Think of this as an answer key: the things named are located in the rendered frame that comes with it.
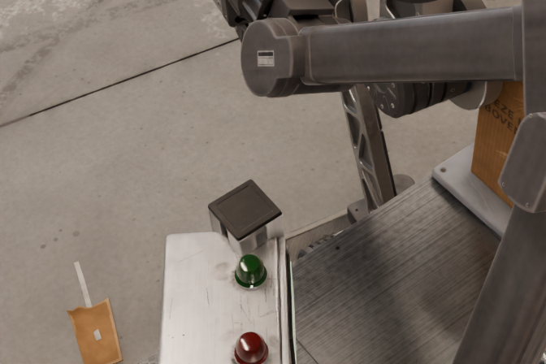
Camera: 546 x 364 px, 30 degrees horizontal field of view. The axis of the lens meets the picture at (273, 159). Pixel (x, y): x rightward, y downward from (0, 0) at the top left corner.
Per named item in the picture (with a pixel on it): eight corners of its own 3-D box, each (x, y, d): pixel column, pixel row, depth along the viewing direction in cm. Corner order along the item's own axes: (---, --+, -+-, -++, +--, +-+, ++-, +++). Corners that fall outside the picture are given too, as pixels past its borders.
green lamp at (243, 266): (235, 292, 81) (231, 275, 79) (235, 265, 82) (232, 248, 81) (267, 290, 81) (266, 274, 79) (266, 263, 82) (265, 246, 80)
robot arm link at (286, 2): (314, -18, 106) (270, -18, 104) (361, 41, 100) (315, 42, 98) (288, 53, 112) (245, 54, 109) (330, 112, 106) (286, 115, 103)
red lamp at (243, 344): (234, 371, 76) (231, 356, 74) (235, 340, 78) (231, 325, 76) (269, 370, 76) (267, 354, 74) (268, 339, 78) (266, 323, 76)
